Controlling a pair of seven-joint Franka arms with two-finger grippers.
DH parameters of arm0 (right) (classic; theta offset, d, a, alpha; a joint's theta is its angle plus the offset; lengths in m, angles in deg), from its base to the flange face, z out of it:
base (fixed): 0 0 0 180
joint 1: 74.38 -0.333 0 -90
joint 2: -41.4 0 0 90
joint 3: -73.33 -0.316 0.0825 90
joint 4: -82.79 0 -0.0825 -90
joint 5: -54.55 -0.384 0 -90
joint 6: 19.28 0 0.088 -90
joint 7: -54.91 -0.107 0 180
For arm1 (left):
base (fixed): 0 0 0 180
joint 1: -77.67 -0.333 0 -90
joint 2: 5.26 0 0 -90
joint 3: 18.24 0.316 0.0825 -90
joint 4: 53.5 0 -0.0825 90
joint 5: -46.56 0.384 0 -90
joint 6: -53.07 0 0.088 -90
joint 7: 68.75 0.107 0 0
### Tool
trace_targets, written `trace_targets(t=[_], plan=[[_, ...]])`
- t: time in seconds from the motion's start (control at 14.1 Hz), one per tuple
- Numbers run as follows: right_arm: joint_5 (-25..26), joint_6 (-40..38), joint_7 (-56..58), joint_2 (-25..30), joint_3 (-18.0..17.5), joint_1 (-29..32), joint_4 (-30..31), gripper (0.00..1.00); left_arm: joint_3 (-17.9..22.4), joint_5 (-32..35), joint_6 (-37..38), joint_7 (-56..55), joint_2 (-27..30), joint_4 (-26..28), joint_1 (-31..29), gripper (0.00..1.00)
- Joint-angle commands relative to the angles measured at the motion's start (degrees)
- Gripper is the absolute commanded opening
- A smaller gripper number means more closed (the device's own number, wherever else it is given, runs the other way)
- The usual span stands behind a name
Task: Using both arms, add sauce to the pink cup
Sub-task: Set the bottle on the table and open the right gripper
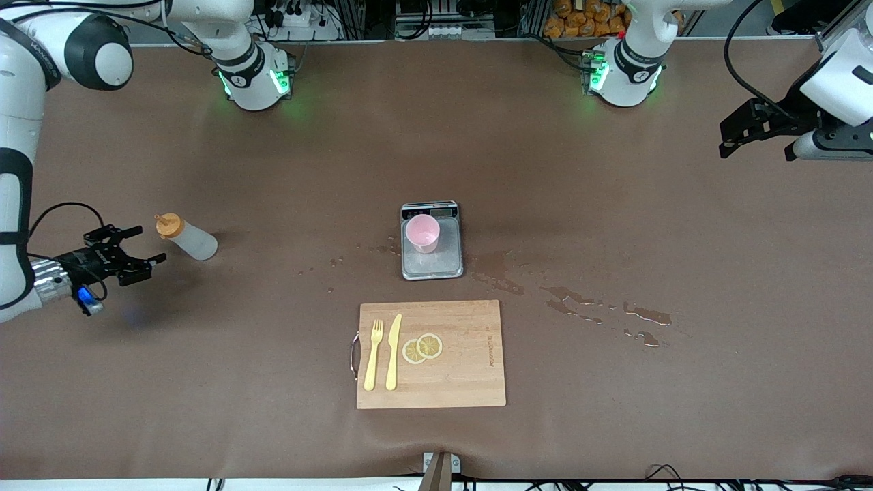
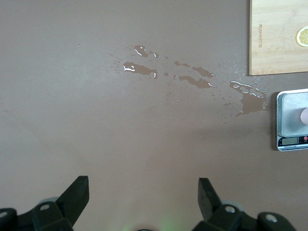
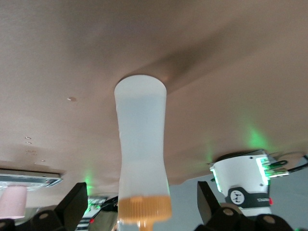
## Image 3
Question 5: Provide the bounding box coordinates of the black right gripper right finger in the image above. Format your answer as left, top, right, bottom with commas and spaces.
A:
196, 180, 293, 231

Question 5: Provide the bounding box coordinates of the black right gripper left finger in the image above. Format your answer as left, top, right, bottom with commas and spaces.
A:
30, 182, 89, 231

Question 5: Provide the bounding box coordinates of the pink plastic cup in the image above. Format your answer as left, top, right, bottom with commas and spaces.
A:
0, 185, 27, 219

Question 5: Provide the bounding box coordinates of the translucent sauce bottle orange cap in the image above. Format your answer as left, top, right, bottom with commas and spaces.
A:
114, 74, 173, 231

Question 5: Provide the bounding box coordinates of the silver digital kitchen scale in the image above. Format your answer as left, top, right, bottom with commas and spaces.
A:
0, 167, 64, 193

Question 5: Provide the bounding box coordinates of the brown table cover mat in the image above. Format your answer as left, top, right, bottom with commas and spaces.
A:
0, 0, 308, 209

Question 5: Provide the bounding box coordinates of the black arm base cable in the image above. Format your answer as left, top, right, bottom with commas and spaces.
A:
271, 151, 308, 178

